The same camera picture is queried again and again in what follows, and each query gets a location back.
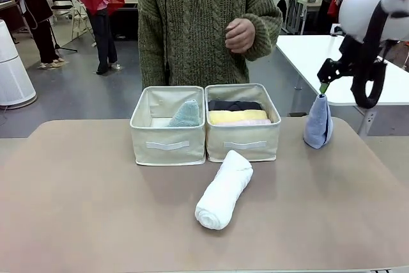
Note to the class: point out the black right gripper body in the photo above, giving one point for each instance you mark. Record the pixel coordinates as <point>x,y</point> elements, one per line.
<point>348,55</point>

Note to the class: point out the pink towel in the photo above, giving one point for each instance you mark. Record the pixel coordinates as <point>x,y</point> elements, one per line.
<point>252,122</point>

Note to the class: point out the dark grey towel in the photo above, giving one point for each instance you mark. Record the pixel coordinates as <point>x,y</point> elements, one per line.
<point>233,105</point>

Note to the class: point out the yellow towel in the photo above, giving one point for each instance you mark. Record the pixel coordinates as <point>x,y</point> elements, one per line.
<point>236,116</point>

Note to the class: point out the light blue cone towel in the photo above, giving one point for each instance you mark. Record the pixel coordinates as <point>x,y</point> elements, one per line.
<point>187,114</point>

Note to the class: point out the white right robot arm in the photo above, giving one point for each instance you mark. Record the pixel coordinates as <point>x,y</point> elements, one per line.
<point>364,1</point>

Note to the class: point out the person's left forearm green sleeve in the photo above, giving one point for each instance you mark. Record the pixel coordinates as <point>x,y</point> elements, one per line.
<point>263,34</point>

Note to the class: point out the person's right forearm green sleeve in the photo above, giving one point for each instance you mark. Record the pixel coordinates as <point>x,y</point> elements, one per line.
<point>153,62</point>

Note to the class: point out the person's left hand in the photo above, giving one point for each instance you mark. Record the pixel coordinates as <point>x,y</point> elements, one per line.
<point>239,34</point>

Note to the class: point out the white side table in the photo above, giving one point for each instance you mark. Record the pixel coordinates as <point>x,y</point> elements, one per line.
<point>306,62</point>

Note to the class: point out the lavender cone towel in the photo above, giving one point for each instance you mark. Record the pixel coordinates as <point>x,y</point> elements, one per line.
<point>316,126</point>

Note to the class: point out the beige fabric storage box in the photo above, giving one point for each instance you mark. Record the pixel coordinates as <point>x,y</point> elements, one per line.
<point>243,145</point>
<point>166,145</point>

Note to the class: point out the green knit sweater torso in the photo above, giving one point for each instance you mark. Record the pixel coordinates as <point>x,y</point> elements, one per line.
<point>198,14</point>

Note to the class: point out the white rolled towel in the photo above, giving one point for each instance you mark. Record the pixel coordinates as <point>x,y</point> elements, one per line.
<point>225,190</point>

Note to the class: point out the bystander in black clothes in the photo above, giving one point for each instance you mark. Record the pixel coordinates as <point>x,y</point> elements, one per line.
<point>38,14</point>

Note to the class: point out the white cylindrical pedestal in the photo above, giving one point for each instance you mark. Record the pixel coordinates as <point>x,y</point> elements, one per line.
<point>12,71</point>

